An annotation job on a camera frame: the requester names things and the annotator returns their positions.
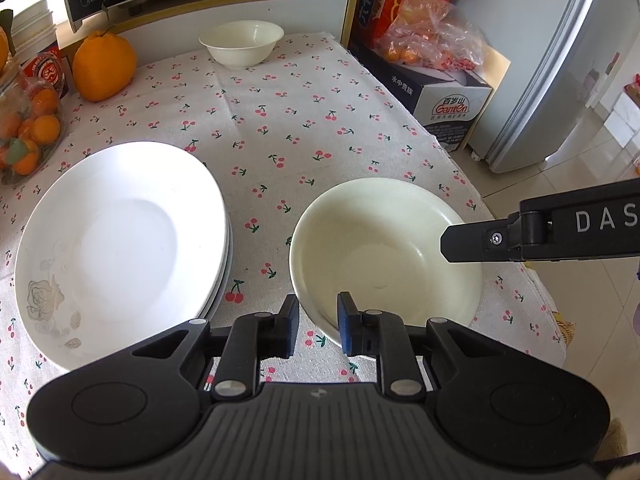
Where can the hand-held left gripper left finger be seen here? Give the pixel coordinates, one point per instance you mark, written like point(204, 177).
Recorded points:
point(289, 327)

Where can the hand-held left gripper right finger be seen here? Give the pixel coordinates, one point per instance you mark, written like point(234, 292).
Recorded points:
point(348, 325)

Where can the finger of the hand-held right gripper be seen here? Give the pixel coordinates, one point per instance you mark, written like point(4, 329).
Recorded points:
point(475, 242)

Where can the large cream bowl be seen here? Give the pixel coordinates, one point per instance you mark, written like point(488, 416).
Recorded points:
point(380, 260)

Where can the grey-blue rimmed plate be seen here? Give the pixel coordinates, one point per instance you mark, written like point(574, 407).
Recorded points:
point(232, 255)

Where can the white plate with flower print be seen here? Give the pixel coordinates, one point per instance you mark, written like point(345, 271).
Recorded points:
point(125, 235)

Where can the dark and white cardboard box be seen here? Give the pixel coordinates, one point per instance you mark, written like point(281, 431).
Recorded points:
point(450, 105)

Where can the silver refrigerator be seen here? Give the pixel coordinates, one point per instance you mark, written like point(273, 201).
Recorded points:
point(560, 60)

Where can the cherry print tablecloth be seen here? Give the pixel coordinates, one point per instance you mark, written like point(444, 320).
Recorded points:
point(300, 130)

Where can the plastic bag of oranges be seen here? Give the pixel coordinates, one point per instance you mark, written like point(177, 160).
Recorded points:
point(435, 35)

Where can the white cabinet with wooden trim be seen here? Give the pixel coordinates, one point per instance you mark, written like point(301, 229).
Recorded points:
point(300, 15)

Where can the small cream bowl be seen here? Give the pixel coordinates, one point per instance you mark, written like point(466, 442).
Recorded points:
point(240, 42)

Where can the pile of small oranges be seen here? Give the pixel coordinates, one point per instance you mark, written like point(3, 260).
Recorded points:
point(42, 127)

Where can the red labelled paper cup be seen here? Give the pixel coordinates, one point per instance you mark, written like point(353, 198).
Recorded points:
point(47, 72)

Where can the bag of small oranges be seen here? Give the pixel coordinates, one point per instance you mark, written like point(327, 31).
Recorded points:
point(15, 85)

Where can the stack of white cups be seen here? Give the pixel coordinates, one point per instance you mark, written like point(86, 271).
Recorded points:
point(32, 30)

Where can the large orange with leaves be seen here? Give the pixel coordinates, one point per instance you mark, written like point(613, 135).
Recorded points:
point(3, 50)

